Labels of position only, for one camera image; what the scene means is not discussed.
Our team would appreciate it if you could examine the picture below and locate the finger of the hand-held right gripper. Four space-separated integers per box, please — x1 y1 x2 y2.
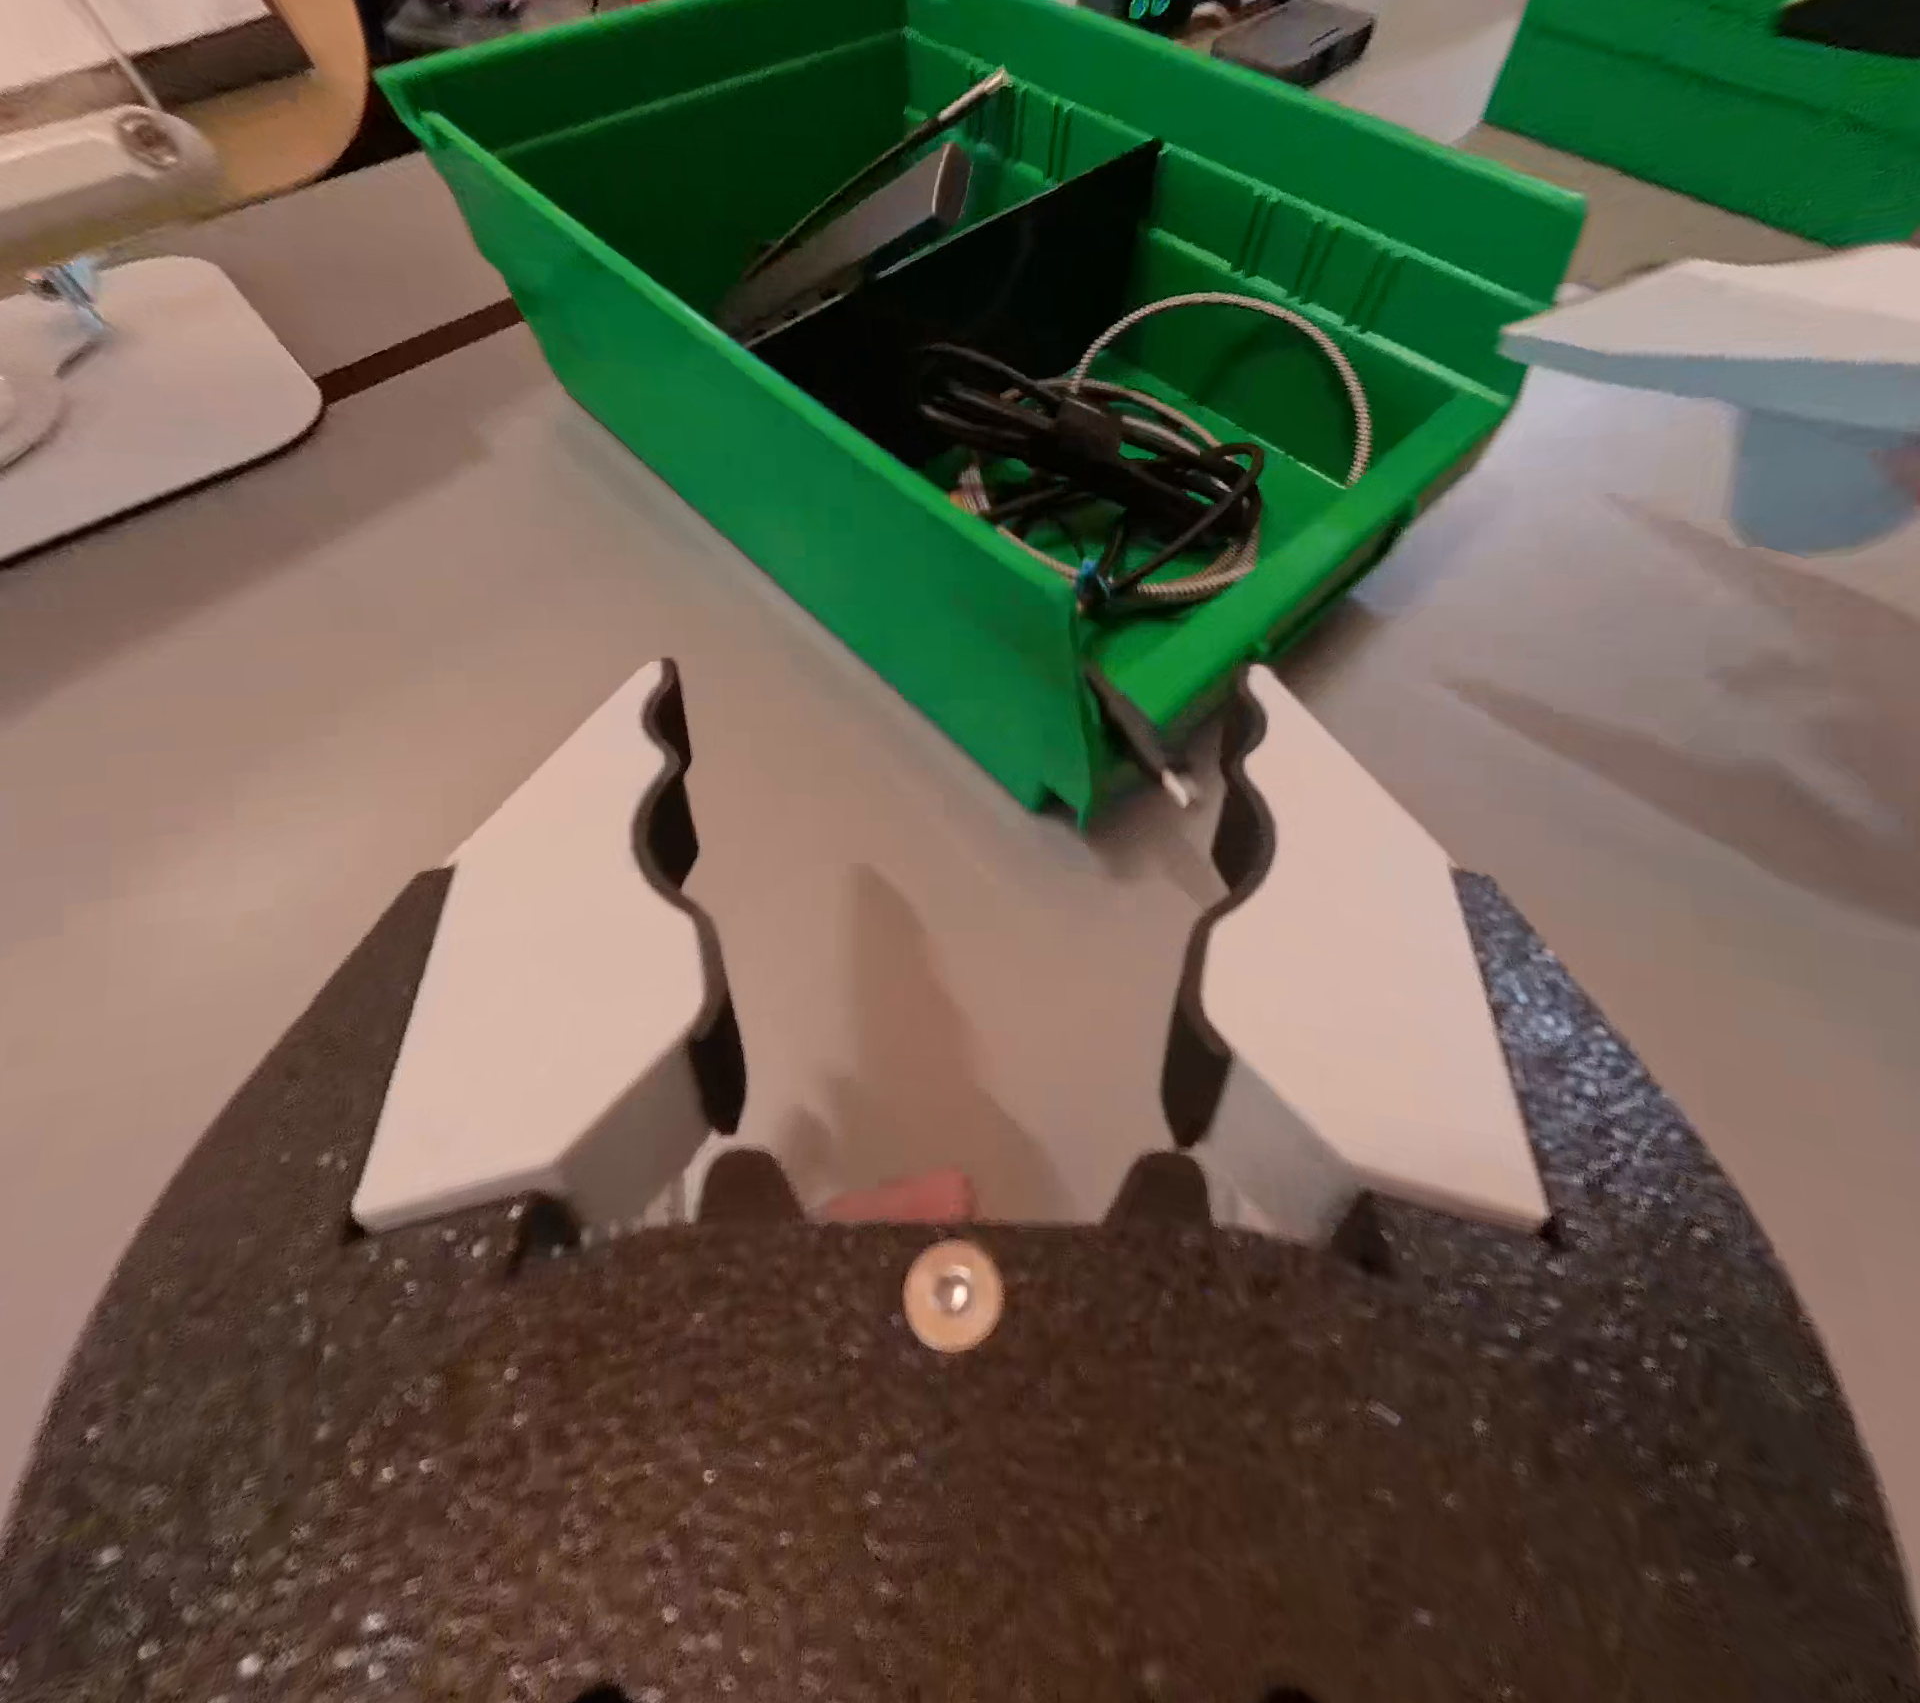
1498 239 1920 439

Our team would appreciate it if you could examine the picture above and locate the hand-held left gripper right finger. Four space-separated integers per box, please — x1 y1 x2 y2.
1164 666 1550 1246

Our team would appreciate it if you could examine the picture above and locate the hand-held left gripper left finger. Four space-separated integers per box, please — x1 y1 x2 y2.
348 662 751 1246

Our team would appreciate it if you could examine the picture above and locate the grey braided cable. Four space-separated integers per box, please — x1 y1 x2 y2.
956 294 1378 606

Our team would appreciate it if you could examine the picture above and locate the green plastic bin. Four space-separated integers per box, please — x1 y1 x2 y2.
372 0 1592 829
1482 0 1920 254

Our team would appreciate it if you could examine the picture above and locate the grey desk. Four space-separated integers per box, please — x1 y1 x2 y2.
0 0 1920 1480

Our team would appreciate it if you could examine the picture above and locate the small black box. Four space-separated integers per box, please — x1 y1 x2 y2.
1207 0 1381 90

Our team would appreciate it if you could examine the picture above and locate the black bin divider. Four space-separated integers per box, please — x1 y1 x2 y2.
739 144 1168 433

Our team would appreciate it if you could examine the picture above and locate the dark grey USB hub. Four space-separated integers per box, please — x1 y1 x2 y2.
706 69 1010 343

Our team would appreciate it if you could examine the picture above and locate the wooden document stand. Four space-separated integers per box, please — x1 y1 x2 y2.
0 0 372 566

